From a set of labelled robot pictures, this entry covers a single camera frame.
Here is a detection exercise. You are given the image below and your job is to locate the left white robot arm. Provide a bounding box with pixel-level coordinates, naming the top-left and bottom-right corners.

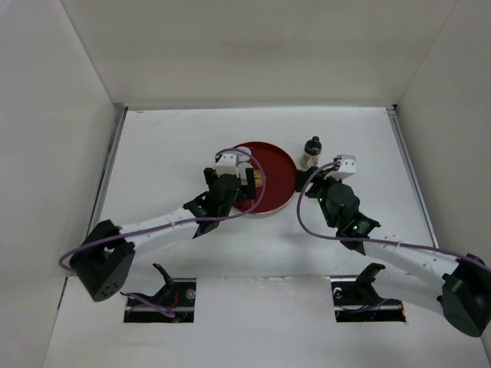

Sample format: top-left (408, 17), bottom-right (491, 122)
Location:
top-left (69, 166), bottom-right (256, 302)

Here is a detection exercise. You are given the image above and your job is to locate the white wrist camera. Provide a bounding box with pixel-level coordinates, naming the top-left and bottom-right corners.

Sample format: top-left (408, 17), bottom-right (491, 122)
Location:
top-left (214, 152), bottom-right (239, 177)
top-left (330, 154), bottom-right (356, 180)

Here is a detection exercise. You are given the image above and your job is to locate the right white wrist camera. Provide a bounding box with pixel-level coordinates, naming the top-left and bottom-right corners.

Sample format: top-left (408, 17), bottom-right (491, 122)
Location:
top-left (330, 154), bottom-right (356, 180)

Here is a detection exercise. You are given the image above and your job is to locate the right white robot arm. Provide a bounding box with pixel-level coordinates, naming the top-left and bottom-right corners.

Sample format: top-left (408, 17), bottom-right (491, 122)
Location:
top-left (295, 163), bottom-right (490, 337)

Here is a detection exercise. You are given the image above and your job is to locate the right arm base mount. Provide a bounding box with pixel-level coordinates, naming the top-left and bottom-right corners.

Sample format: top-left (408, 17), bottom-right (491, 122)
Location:
top-left (331, 263), bottom-right (406, 323)

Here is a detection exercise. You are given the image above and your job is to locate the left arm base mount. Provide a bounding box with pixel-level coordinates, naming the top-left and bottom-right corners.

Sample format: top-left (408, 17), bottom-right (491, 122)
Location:
top-left (120, 263), bottom-right (197, 324)

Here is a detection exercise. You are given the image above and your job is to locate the silver-lid shaker blue label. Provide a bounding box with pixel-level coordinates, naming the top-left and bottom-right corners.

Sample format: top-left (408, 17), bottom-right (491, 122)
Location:
top-left (237, 163), bottom-right (255, 187)

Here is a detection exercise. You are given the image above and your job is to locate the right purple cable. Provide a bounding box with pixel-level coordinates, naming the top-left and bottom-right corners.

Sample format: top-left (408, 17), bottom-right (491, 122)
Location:
top-left (295, 160), bottom-right (491, 275)

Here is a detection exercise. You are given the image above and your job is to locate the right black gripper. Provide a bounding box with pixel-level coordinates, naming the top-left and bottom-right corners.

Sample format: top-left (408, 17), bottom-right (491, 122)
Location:
top-left (295, 166), bottom-right (345, 228)

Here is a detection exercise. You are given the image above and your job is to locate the brown spice bottle black cap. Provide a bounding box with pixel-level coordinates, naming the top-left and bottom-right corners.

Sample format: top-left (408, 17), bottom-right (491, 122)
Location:
top-left (300, 136), bottom-right (322, 169)

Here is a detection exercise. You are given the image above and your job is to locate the round red lacquer tray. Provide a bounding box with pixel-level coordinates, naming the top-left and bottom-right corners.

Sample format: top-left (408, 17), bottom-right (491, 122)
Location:
top-left (236, 141), bottom-right (297, 215)

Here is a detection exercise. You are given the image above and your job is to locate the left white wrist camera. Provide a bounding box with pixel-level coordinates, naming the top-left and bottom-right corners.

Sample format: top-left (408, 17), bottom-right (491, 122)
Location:
top-left (214, 152), bottom-right (239, 177)

